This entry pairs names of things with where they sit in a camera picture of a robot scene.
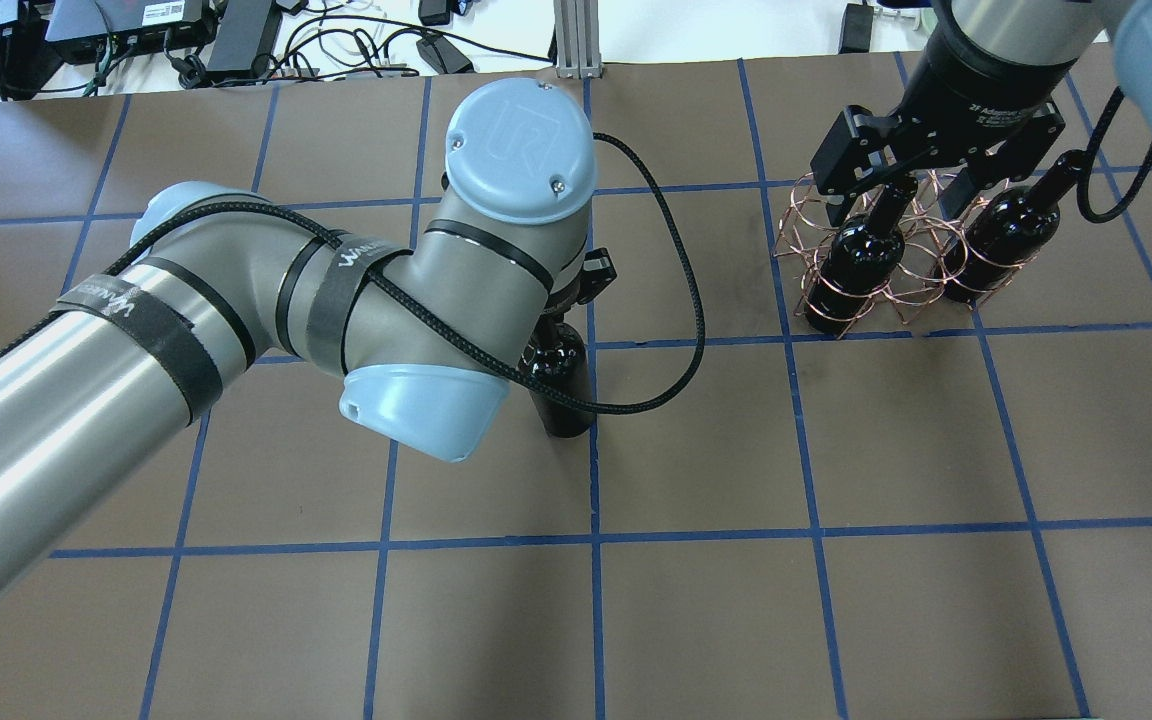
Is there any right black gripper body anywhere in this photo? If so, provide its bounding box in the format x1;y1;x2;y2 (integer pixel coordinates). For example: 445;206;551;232
812;20;1068;196

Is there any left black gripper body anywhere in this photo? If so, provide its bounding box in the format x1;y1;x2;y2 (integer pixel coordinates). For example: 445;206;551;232
547;250;617;316

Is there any dark wine bottle carried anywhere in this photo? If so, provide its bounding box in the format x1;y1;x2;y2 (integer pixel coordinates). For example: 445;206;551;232
518;314;594;438

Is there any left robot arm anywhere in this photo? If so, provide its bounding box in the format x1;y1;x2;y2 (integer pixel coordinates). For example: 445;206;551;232
0;78;598;597

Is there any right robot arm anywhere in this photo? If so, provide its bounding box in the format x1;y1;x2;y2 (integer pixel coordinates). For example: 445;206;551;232
810;1;1152;227

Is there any dark wine bottle in basket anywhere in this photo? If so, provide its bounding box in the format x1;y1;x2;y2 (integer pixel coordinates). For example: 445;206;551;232
804;176;918;338

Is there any copper wire wine basket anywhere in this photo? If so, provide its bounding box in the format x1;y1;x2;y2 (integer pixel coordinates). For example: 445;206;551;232
773;169;991;340

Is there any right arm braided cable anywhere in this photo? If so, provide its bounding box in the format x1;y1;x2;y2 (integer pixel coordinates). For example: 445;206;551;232
1076;88;1152;223

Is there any aluminium frame post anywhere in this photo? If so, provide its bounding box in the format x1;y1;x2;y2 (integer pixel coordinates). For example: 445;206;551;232
553;0;605;79

